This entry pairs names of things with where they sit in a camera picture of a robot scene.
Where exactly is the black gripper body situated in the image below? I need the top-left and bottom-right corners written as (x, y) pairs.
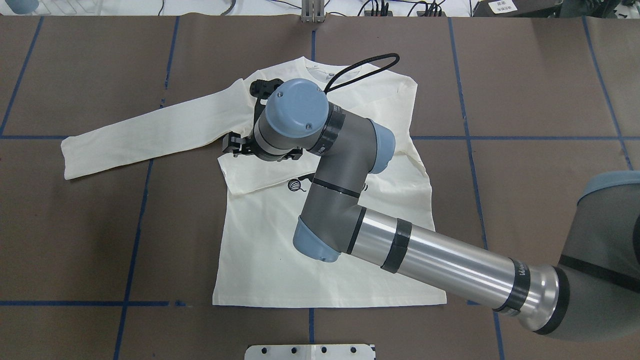
top-left (222, 79), bottom-right (303, 162)

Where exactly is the cream long-sleeve shirt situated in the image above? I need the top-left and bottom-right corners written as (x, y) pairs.
top-left (61, 57), bottom-right (447, 308)

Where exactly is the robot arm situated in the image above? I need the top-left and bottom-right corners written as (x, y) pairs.
top-left (212, 79), bottom-right (639, 341)

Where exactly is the blue plastic cup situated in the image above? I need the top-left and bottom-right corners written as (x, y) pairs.
top-left (4, 0), bottom-right (40, 15)

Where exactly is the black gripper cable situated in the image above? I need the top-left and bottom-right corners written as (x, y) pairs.
top-left (324, 53), bottom-right (401, 94)

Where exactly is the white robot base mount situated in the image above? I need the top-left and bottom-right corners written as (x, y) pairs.
top-left (244, 343), bottom-right (377, 360)

